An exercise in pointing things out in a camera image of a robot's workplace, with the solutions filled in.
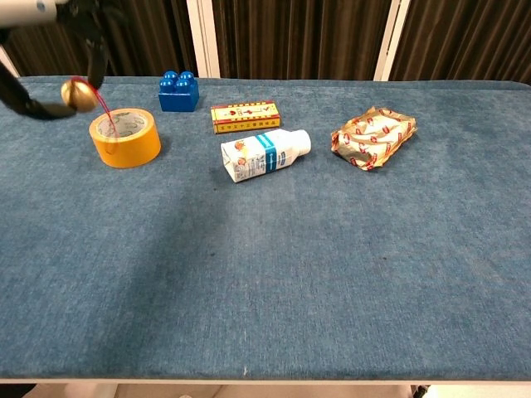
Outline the white frame post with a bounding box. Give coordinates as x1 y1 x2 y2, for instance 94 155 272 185
185 0 222 80
373 0 412 82
0 43 21 82

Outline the blue toy building block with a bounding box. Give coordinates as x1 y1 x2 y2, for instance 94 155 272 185
157 70 201 114

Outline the dark brown curtain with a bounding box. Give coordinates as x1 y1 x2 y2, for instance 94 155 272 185
388 0 531 86
0 0 198 79
211 0 393 81

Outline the blue table cloth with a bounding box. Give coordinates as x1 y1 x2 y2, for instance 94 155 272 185
0 75 531 381

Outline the gold foil snack packet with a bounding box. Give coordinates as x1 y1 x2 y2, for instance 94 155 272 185
329 105 418 172

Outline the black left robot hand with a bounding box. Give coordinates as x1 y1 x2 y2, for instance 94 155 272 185
0 0 126 122

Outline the yellow tape roll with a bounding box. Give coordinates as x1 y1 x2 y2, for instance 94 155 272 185
88 108 163 169

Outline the yellow and red card box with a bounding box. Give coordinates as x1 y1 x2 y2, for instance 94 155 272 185
210 99 282 135

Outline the small golden bell red string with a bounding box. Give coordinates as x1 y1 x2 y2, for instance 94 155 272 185
60 75 122 143

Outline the white and blue milk carton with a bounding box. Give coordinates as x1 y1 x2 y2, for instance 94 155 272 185
220 128 313 184

